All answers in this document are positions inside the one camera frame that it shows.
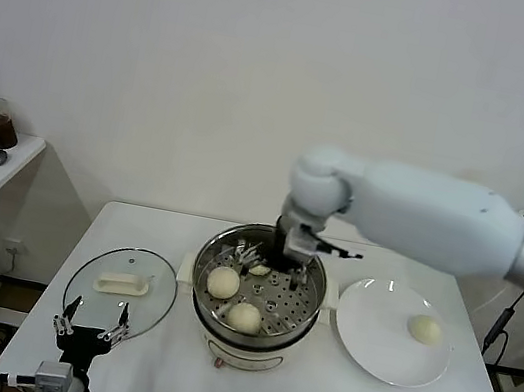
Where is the cream electric pot base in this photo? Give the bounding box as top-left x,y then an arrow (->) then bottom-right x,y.
181,290 -> 320,385

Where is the glass lid with cream handle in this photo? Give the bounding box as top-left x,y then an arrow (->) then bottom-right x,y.
56,236 -> 185,354

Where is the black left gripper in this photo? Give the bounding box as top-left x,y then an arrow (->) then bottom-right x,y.
44,289 -> 136,376

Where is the white side table with mouse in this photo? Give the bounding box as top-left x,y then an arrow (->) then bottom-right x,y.
0,128 -> 107,364

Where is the white steamed baozi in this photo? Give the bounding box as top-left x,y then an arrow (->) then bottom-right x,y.
247,262 -> 274,280
223,298 -> 266,337
203,264 -> 244,303
404,311 -> 446,348

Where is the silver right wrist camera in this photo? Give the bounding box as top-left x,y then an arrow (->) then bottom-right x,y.
282,224 -> 324,266

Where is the white round plate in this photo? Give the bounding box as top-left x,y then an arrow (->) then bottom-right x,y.
325,270 -> 463,392

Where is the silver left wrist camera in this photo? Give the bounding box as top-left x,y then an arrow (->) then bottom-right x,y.
32,358 -> 76,392

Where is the black cable with adapter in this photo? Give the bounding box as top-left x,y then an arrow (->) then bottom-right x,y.
481,285 -> 524,360

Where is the white charging cable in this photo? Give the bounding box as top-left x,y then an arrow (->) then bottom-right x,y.
471,282 -> 516,327

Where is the white wall socket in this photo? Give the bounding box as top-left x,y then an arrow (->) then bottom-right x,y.
0,237 -> 27,256

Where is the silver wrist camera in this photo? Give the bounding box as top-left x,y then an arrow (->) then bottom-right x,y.
282,224 -> 324,266
32,358 -> 76,392

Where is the stainless steel steamer basket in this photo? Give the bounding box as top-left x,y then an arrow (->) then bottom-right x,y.
165,211 -> 351,366

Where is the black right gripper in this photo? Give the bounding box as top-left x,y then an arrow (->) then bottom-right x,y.
225,206 -> 320,295

